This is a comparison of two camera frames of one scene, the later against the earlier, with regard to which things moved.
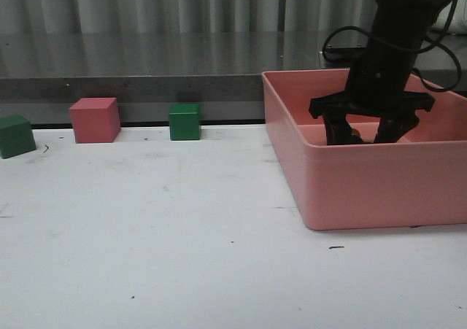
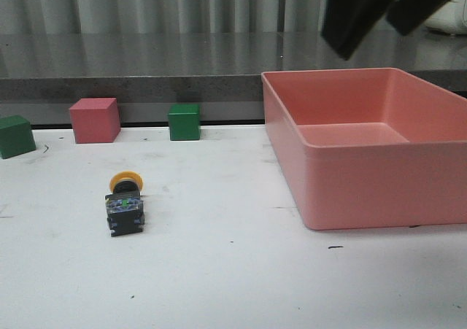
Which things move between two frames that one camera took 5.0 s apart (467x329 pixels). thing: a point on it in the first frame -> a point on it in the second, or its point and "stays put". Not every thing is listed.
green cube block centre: x=184 y=121 stays put
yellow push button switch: x=354 y=132 -> x=125 y=204
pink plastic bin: x=419 y=180 stays put
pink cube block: x=95 y=120 stays put
